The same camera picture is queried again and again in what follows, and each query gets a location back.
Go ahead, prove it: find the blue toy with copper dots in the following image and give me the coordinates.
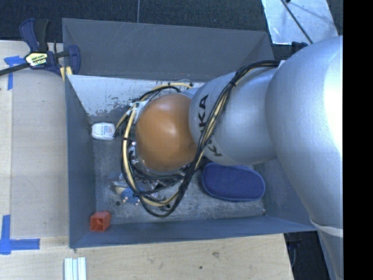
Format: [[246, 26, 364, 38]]
[[120, 187, 142, 207]]

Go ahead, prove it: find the red-orange cube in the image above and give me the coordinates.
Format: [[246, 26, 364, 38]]
[[89, 211, 112, 233]]

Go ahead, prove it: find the white small container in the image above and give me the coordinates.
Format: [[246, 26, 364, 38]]
[[91, 122, 116, 141]]

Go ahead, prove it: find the blue slipper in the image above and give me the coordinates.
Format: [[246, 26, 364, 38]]
[[200, 162, 266, 202]]

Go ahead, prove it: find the pale wood board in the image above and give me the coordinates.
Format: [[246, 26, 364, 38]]
[[10, 68, 71, 240]]

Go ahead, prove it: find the grey metal bin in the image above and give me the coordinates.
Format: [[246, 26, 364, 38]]
[[61, 17, 318, 249]]

